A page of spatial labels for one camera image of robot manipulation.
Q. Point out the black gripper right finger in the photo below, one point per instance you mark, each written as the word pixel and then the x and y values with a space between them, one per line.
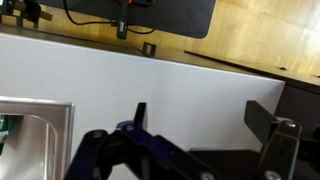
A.
pixel 278 146

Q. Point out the black floor mat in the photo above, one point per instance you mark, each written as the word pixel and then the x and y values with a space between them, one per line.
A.
pixel 173 16

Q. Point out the black stand leg with label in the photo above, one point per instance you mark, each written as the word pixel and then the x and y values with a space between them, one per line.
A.
pixel 122 23

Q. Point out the black tripod stand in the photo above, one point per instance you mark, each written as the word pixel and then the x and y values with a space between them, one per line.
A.
pixel 28 11

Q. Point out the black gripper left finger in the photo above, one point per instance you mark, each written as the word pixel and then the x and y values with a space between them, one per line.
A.
pixel 156 153

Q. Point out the stainless steel sink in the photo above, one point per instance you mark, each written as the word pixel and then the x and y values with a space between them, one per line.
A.
pixel 36 140

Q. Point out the small black bracket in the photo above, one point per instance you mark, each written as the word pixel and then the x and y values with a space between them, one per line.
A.
pixel 149 49

